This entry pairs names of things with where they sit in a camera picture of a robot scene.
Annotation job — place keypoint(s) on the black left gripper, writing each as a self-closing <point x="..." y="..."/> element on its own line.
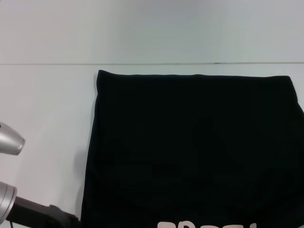
<point x="38" y="213"/>

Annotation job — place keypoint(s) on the black t-shirt with white print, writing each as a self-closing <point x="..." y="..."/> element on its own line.
<point x="190" y="147"/>

